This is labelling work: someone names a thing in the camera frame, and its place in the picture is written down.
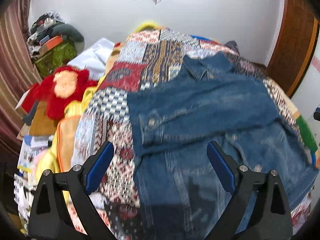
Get blue denim jacket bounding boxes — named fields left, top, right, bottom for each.
left=127, top=53, right=318, bottom=239

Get pile of clothes clutter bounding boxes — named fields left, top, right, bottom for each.
left=26, top=11, right=65, bottom=57

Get stack of papers and books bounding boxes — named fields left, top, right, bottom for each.
left=14, top=135, right=54, bottom=222

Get yellow blanket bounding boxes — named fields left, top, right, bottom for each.
left=33, top=75, right=106, bottom=182

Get tan orange-trimmed blanket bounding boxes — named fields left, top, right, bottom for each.
left=57, top=115, right=81, bottom=172

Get brown cardboard board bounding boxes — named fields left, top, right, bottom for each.
left=16, top=100, right=58, bottom=141

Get wooden wardrobe door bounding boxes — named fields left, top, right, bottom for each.
left=267, top=0, right=319, bottom=97

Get dark purple bag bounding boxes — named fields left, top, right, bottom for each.
left=224, top=41, right=240, bottom=54

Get red plush toy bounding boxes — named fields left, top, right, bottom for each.
left=16, top=66, right=98, bottom=120

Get striped maroon curtain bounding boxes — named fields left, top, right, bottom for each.
left=1, top=0, right=41, bottom=155

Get white cloth sheet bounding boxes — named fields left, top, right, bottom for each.
left=67, top=38, right=115, bottom=81

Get orange box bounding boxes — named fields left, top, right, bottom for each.
left=39, top=35, right=63, bottom=54

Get colourful patchwork bedspread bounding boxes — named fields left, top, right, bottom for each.
left=67, top=28, right=320, bottom=240

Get grey pillow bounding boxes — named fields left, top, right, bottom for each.
left=50, top=23, right=85, bottom=53

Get yellow fuzzy pillow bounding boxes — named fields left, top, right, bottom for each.
left=134, top=21, right=166, bottom=33

